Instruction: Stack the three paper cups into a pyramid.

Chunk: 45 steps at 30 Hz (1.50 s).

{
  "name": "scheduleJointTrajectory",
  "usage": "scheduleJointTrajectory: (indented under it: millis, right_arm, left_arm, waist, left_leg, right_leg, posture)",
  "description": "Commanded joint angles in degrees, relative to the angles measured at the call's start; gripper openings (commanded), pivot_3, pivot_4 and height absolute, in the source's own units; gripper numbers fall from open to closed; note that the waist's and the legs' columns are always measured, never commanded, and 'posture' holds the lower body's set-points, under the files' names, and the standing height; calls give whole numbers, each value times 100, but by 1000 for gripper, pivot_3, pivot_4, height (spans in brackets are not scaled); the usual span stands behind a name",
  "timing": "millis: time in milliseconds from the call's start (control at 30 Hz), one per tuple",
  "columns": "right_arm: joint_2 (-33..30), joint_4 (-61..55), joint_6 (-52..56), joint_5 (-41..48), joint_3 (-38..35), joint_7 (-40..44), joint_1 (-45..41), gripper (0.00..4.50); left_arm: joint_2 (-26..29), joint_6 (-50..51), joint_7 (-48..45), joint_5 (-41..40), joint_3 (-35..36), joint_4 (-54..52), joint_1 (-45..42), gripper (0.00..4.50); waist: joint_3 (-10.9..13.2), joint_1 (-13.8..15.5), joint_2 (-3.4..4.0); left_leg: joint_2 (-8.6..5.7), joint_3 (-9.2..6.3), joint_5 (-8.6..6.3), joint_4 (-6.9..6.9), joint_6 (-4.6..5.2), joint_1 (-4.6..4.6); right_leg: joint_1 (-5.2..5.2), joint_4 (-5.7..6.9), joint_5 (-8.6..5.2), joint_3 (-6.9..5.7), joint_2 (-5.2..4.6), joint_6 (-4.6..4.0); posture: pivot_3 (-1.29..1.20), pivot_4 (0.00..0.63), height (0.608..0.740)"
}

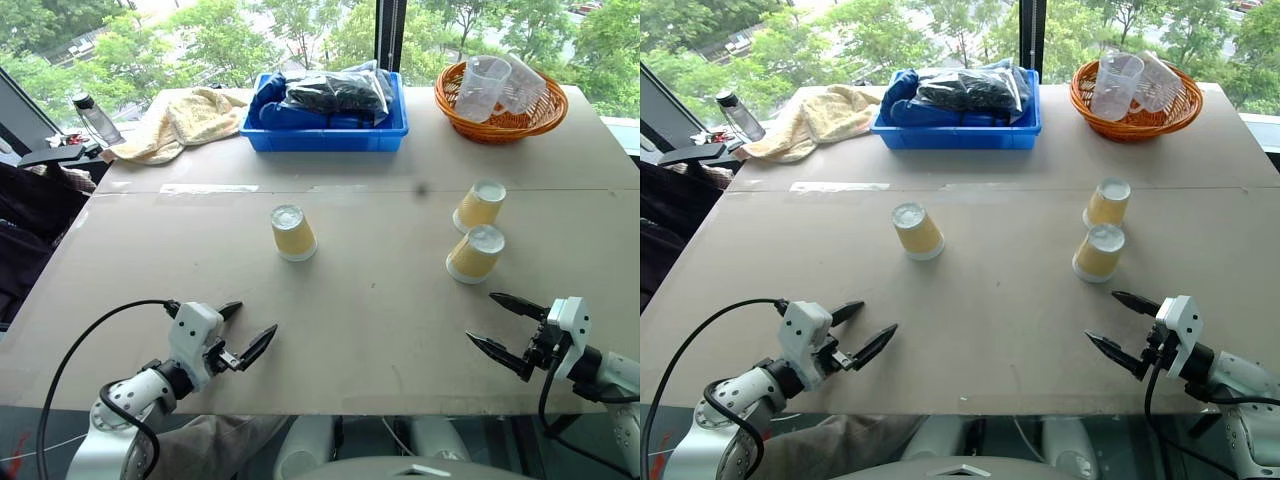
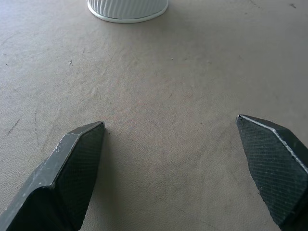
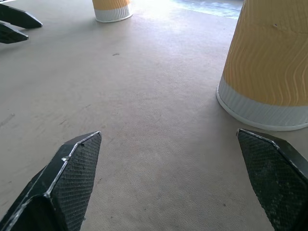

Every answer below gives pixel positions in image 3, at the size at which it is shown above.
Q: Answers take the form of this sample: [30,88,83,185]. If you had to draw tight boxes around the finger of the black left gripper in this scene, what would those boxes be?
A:
[0,21,29,44]
[0,4,43,30]

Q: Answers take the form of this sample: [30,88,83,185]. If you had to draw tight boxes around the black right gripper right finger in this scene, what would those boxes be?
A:
[236,128,308,231]

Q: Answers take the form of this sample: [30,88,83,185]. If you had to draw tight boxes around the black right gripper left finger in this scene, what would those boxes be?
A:
[0,131,103,231]

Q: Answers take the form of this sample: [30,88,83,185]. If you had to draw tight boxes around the orange and white paper cup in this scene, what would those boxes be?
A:
[216,0,308,132]
[92,0,134,23]

